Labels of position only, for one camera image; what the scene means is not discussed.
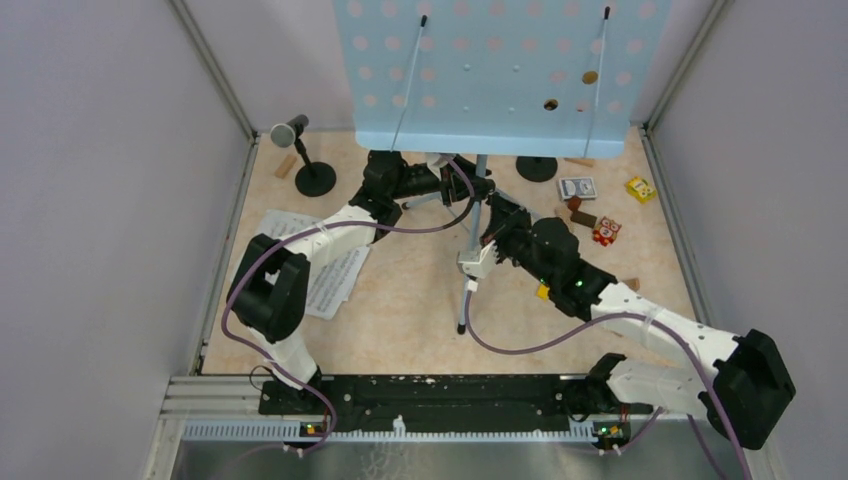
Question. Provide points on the wooden block back left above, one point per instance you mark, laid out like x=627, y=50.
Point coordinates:
x=285, y=167

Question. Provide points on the owl figure toy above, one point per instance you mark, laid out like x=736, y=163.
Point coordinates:
x=605, y=231

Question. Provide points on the light blue music stand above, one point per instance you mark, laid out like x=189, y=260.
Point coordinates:
x=497, y=77

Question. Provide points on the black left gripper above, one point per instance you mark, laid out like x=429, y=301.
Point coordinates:
x=451, y=180

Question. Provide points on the yellow small toy box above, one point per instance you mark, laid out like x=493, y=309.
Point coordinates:
x=641, y=189

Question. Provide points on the dark brown wooden block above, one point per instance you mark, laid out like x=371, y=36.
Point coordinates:
x=578, y=216

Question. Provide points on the yellow toy brick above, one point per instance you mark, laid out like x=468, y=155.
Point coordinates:
x=543, y=292

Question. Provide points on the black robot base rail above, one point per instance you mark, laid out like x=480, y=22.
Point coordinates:
x=497, y=403

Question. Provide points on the gold microphone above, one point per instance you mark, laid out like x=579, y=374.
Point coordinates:
x=590, y=77

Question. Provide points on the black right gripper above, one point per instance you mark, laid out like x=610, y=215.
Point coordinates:
x=505, y=218

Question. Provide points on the wooden block near back wall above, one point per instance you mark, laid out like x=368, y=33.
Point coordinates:
x=585, y=162

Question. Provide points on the black stand for gold microphone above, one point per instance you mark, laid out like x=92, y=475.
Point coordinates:
x=536, y=169

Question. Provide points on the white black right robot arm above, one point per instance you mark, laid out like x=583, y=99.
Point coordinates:
x=739, y=383

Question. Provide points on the wooden arch block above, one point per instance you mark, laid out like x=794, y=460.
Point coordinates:
x=632, y=283

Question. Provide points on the wooden block by cards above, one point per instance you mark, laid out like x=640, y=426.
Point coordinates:
x=563, y=213

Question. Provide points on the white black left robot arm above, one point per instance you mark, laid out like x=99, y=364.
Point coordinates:
x=270, y=288

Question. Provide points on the black stand for silver microphone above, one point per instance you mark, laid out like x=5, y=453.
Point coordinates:
x=314, y=179

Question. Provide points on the silver black microphone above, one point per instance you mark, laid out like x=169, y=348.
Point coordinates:
x=286, y=134

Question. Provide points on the sheet music page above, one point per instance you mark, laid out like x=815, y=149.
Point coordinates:
x=332, y=285
x=278, y=223

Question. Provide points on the blue playing card box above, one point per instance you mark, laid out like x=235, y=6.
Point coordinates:
x=580, y=187

